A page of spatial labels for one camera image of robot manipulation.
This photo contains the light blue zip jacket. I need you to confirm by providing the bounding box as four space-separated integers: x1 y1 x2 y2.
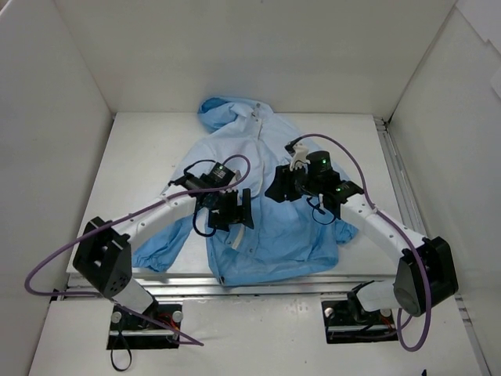
131 96 361 287

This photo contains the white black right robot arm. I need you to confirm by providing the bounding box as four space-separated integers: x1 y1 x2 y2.
265 150 459 323

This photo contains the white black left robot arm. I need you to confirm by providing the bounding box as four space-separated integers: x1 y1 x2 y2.
73 163 254 329

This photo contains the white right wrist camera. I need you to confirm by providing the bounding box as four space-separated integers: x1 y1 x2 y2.
285 139 310 172

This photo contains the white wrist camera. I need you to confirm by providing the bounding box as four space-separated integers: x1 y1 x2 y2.
224 170 242 193
285 139 310 172

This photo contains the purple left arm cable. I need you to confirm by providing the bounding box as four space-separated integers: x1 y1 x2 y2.
23 154 251 348

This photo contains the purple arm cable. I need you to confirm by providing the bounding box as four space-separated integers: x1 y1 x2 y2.
23 154 251 348
287 133 434 350

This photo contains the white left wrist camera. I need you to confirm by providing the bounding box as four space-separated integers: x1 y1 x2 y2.
224 170 242 193

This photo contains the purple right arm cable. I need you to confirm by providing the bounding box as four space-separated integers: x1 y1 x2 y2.
287 133 434 350

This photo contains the aluminium rail front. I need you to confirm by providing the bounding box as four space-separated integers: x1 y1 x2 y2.
136 274 391 300

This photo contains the aluminium rail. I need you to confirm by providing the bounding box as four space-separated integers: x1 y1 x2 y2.
373 117 492 375
136 274 391 300

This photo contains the aluminium rail right side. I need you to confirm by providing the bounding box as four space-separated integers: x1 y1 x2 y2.
373 117 492 375

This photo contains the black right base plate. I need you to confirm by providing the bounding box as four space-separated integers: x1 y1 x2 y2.
321 300 398 345

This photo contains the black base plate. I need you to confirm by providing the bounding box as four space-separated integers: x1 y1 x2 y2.
321 300 398 345
106 306 179 350

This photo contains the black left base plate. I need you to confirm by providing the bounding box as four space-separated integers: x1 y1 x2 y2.
106 306 179 350

